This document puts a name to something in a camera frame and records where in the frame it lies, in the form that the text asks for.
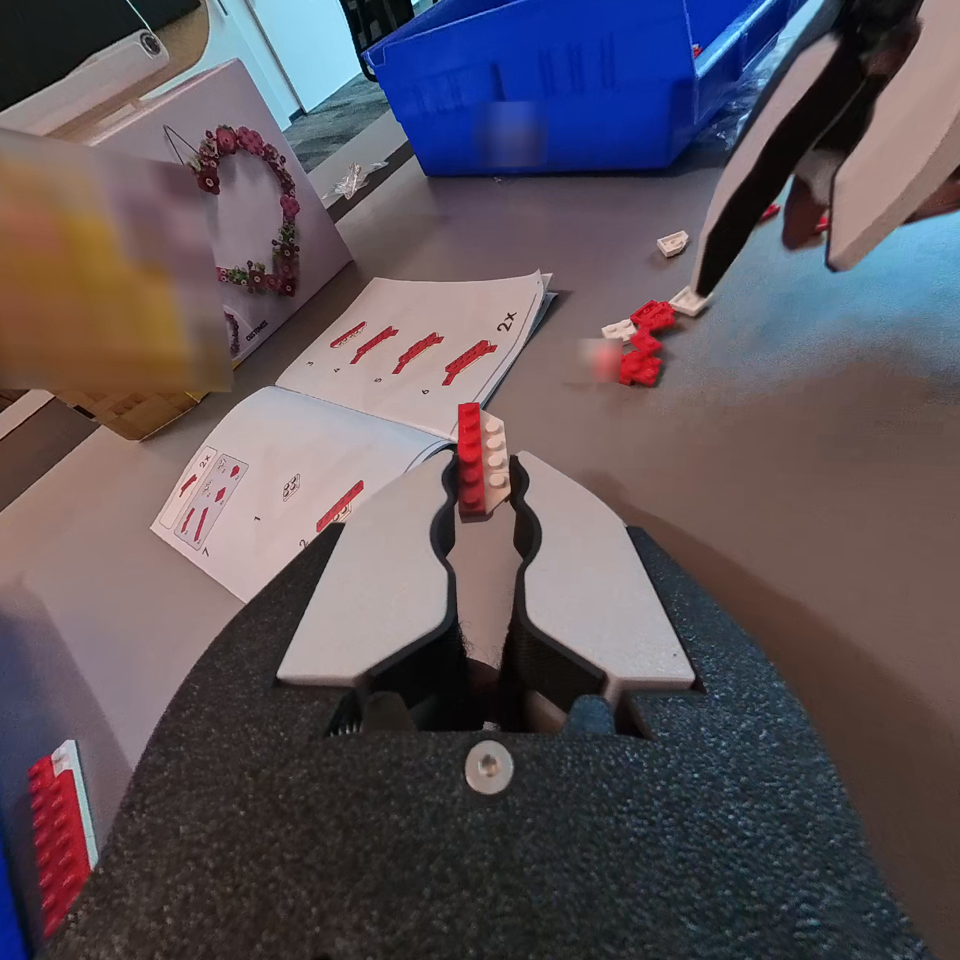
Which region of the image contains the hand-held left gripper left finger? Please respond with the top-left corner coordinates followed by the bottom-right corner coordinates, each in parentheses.
top-left (276, 450), bottom-right (460, 687)

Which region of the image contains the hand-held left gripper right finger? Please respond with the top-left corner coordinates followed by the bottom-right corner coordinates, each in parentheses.
top-left (510, 450), bottom-right (699, 710)

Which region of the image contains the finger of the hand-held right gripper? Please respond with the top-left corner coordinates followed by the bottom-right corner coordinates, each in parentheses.
top-left (780, 0), bottom-right (960, 273)
top-left (690, 30), bottom-right (871, 300)

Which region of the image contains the narrow red white brick assembly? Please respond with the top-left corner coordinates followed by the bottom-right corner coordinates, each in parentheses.
top-left (456, 402), bottom-right (516, 522)

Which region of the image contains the grey desk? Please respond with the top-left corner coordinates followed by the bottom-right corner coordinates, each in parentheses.
top-left (0, 97), bottom-right (960, 960)

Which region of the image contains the clear plastic bag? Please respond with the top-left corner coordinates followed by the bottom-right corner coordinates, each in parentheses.
top-left (711, 45), bottom-right (789, 155)

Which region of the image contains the blue plastic bin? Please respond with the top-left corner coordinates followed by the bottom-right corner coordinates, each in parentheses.
top-left (363, 0), bottom-right (813, 178)

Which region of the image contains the brick instruction booklet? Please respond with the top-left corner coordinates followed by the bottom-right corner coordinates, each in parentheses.
top-left (150, 268), bottom-right (558, 605)

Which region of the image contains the cardboard box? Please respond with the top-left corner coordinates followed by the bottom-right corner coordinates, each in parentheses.
top-left (58, 388), bottom-right (205, 444)

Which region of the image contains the flower heart print set box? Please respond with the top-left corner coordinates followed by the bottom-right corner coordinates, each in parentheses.
top-left (86, 58), bottom-right (354, 372)

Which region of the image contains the wide red white brick assembly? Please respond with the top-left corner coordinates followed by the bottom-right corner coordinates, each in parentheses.
top-left (27, 738), bottom-right (101, 940)

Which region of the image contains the black object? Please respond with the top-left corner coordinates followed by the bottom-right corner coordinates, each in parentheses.
top-left (339, 0), bottom-right (416, 84)

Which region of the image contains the clear plastic wrapper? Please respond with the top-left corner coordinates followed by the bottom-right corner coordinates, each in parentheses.
top-left (322, 160), bottom-right (390, 201)

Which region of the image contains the black and white device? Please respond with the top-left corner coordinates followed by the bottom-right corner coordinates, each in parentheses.
top-left (0, 0), bottom-right (228, 130)

